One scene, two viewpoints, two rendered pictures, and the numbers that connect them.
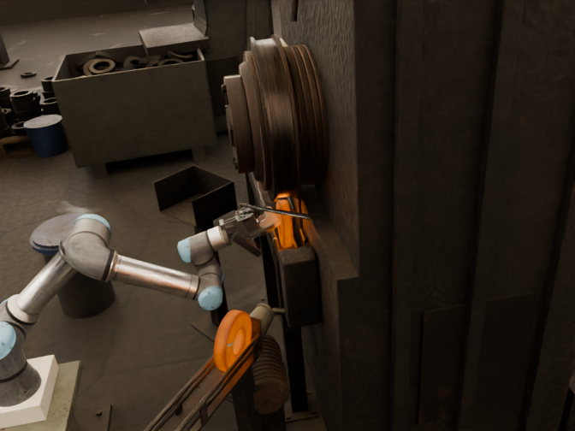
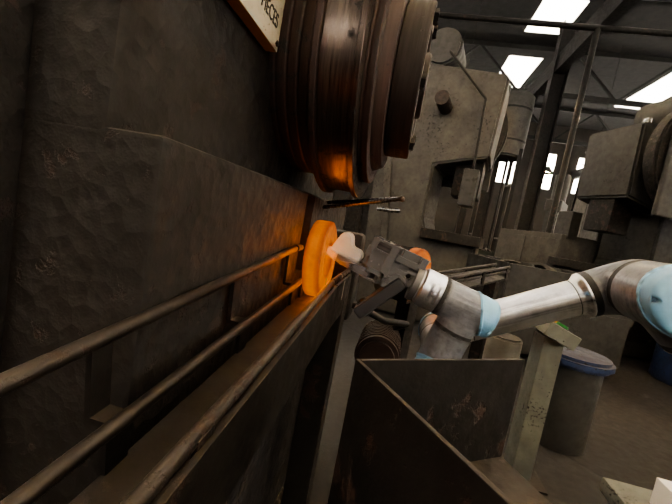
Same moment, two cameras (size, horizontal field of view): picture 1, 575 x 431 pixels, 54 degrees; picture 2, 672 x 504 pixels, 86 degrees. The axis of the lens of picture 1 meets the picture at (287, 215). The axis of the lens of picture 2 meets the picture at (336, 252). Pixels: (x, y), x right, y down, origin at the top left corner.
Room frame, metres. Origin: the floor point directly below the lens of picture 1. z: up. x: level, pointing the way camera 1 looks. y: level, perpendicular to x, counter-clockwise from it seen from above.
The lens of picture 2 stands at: (2.27, 0.25, 0.83)
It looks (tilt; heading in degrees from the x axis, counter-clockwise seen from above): 5 degrees down; 197
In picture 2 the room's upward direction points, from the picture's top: 10 degrees clockwise
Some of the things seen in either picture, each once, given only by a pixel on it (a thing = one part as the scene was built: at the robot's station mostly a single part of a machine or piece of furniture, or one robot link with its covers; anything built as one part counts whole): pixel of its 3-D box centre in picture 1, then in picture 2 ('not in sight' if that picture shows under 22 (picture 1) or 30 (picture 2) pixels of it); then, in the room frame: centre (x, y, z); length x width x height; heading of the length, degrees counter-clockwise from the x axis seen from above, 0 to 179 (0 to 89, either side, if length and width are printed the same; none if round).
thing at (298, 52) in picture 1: (299, 116); (324, 75); (1.56, -0.06, 1.11); 0.47 x 0.10 x 0.47; 7
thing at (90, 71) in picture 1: (139, 102); not in sight; (4.19, 1.04, 0.39); 1.03 x 0.83 x 0.79; 101
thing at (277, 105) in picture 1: (270, 120); (363, 80); (1.54, 0.02, 1.11); 0.47 x 0.06 x 0.47; 7
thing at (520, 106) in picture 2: not in sight; (494, 188); (-7.45, 1.04, 2.25); 0.92 x 0.92 x 4.50
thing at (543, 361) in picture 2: not in sight; (534, 396); (0.78, 0.67, 0.31); 0.24 x 0.16 x 0.62; 7
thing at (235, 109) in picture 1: (237, 125); (411, 85); (1.53, 0.12, 1.11); 0.28 x 0.06 x 0.28; 7
